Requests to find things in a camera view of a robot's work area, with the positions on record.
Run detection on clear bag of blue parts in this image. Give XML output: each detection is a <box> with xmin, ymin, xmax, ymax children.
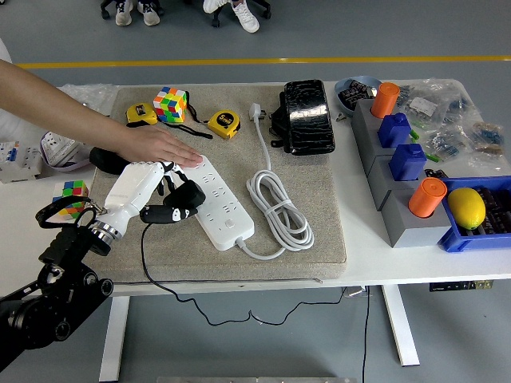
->
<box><xmin>422</xmin><ymin>119</ymin><xmax>480</xmax><ymax>160</ymax></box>

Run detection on small yellow tape measure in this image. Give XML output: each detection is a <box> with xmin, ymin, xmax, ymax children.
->
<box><xmin>125</xmin><ymin>102</ymin><xmax>160</xmax><ymax>128</ymax></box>

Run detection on black table control panel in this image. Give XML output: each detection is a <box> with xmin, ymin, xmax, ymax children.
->
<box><xmin>429</xmin><ymin>280</ymin><xmax>495</xmax><ymax>292</ymax></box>

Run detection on white power strip cable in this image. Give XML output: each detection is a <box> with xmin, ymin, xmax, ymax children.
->
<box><xmin>236</xmin><ymin>101</ymin><xmax>315</xmax><ymax>260</ymax></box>

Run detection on white circuit breaker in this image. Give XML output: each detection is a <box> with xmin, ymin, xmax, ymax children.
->
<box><xmin>0</xmin><ymin>140</ymin><xmax>43</xmax><ymax>184</ymax></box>

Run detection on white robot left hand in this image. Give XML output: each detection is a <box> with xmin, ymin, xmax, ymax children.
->
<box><xmin>97</xmin><ymin>160</ymin><xmax>200</xmax><ymax>237</ymax></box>

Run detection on yellow lemon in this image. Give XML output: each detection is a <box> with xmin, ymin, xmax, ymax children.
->
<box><xmin>446</xmin><ymin>187</ymin><xmax>487</xmax><ymax>231</ymax></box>

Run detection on clear bag with white card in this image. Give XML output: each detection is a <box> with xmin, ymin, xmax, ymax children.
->
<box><xmin>398</xmin><ymin>79</ymin><xmax>476</xmax><ymax>124</ymax></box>

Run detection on clear bag of metal parts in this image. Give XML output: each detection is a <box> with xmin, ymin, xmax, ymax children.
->
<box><xmin>59</xmin><ymin>82</ymin><xmax>119</xmax><ymax>119</ymax></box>

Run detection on white power strip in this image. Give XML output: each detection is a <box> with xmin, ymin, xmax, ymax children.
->
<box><xmin>181</xmin><ymin>153</ymin><xmax>256</xmax><ymax>252</ymax></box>

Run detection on blue storage bin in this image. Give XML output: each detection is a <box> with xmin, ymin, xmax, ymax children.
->
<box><xmin>437</xmin><ymin>175</ymin><xmax>511</xmax><ymax>255</ymax></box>

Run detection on black tape measure strap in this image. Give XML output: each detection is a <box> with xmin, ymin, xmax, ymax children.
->
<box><xmin>184</xmin><ymin>90</ymin><xmax>208</xmax><ymax>124</ymax></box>
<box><xmin>165</xmin><ymin>121</ymin><xmax>215</xmax><ymax>140</ymax></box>

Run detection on black components in bowl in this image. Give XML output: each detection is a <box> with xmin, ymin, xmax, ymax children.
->
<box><xmin>339</xmin><ymin>79</ymin><xmax>378</xmax><ymax>111</ymax></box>

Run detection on thin black plug cord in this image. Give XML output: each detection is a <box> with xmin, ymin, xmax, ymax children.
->
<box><xmin>140</xmin><ymin>222</ymin><xmax>347</xmax><ymax>327</ymax></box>

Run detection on grey-brown mat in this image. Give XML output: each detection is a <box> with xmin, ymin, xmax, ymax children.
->
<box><xmin>79</xmin><ymin>82</ymin><xmax>348</xmax><ymax>285</ymax></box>

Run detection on black components in bin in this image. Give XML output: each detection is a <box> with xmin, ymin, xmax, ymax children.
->
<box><xmin>465</xmin><ymin>187</ymin><xmax>511</xmax><ymax>236</ymax></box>

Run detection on small colourful puzzle cube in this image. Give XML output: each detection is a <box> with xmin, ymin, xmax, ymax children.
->
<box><xmin>51</xmin><ymin>180</ymin><xmax>89</xmax><ymax>219</ymax></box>

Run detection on black hanging cable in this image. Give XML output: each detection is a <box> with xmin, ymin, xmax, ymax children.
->
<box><xmin>361</xmin><ymin>286</ymin><xmax>372</xmax><ymax>383</ymax></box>

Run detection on blue block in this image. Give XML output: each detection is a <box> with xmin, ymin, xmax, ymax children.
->
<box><xmin>389</xmin><ymin>143</ymin><xmax>427</xmax><ymax>182</ymax></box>
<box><xmin>377</xmin><ymin>112</ymin><xmax>412</xmax><ymax>148</ymax></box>

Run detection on glossy black case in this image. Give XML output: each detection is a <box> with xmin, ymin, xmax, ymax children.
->
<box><xmin>283</xmin><ymin>78</ymin><xmax>336</xmax><ymax>156</ymax></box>

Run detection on large white socket panel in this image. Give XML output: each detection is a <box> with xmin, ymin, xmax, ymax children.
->
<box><xmin>40</xmin><ymin>131</ymin><xmax>87</xmax><ymax>165</ymax></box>

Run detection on grey holder block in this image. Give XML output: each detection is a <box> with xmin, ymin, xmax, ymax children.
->
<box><xmin>350</xmin><ymin>98</ymin><xmax>400</xmax><ymax>149</ymax></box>
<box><xmin>358</xmin><ymin>131</ymin><xmax>416</xmax><ymax>176</ymax></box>
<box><xmin>366</xmin><ymin>153</ymin><xmax>430</xmax><ymax>211</ymax></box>
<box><xmin>381</xmin><ymin>187</ymin><xmax>454</xmax><ymax>249</ymax></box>

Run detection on clear bag of brown resistors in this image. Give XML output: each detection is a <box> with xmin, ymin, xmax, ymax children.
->
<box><xmin>466</xmin><ymin>119</ymin><xmax>511</xmax><ymax>172</ymax></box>

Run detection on yellow tape measure with print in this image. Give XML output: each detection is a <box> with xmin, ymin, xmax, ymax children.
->
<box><xmin>207</xmin><ymin>109</ymin><xmax>242</xmax><ymax>140</ymax></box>

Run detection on large colourful puzzle cube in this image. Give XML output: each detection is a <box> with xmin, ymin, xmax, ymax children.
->
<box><xmin>153</xmin><ymin>85</ymin><xmax>188</xmax><ymax>124</ymax></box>

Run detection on white table leg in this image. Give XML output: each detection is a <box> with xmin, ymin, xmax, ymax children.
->
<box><xmin>381</xmin><ymin>285</ymin><xmax>421</xmax><ymax>367</ymax></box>
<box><xmin>98</xmin><ymin>297</ymin><xmax>131</xmax><ymax>383</ymax></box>

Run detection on black cloth bundle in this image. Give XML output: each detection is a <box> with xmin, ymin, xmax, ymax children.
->
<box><xmin>88</xmin><ymin>146</ymin><xmax>133</xmax><ymax>176</ymax></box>

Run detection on blue bowl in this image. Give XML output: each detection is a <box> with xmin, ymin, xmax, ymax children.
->
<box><xmin>333</xmin><ymin>75</ymin><xmax>383</xmax><ymax>119</ymax></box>

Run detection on black plug adapter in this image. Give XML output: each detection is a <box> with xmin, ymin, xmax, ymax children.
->
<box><xmin>164</xmin><ymin>179</ymin><xmax>207</xmax><ymax>219</ymax></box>

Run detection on orange cylinder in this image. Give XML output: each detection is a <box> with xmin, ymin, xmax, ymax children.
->
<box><xmin>370</xmin><ymin>81</ymin><xmax>401</xmax><ymax>119</ymax></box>
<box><xmin>407</xmin><ymin>177</ymin><xmax>448</xmax><ymax>219</ymax></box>

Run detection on purple band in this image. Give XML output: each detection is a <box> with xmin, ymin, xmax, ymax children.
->
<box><xmin>39</xmin><ymin>131</ymin><xmax>95</xmax><ymax>173</ymax></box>

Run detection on person's hand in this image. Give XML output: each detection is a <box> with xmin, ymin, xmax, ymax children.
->
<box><xmin>119</xmin><ymin>124</ymin><xmax>204</xmax><ymax>169</ymax></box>

